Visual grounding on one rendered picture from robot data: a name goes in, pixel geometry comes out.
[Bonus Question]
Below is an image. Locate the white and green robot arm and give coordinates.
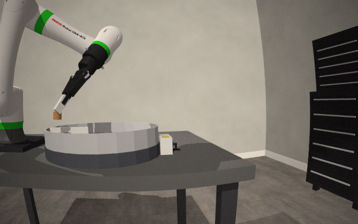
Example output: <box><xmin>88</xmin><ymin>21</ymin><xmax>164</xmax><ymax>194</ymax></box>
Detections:
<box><xmin>0</xmin><ymin>0</ymin><xmax>123</xmax><ymax>144</ymax></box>

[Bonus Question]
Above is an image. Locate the bronze cylinder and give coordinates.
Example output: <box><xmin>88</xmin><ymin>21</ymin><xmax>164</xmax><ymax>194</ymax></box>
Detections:
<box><xmin>53</xmin><ymin>112</ymin><xmax>62</xmax><ymax>120</ymax></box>

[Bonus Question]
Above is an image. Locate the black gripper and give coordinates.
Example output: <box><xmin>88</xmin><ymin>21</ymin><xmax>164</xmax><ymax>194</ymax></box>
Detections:
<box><xmin>53</xmin><ymin>56</ymin><xmax>98</xmax><ymax>114</ymax></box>

